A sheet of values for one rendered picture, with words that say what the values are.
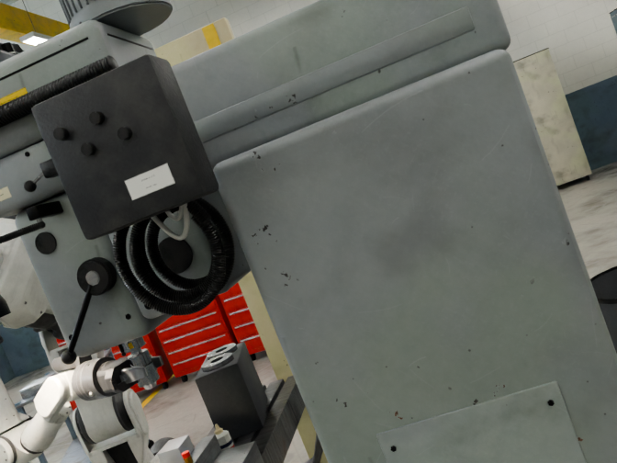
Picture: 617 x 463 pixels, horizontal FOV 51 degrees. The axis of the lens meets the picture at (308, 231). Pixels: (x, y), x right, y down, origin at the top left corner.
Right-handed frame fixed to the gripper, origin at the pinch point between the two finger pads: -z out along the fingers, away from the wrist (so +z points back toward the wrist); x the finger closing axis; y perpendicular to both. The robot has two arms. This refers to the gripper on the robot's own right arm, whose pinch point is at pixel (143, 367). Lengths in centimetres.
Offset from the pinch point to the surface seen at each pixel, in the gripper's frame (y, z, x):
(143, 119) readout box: -42, -44, -24
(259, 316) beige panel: 32, 79, 155
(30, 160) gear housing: -47.0, -4.8, -10.8
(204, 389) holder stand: 16.4, 10.5, 26.2
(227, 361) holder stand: 12.4, 5.1, 32.2
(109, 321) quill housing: -13.0, -5.5, -8.7
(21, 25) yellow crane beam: -354, 586, 580
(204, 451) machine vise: 20.8, -6.5, 0.7
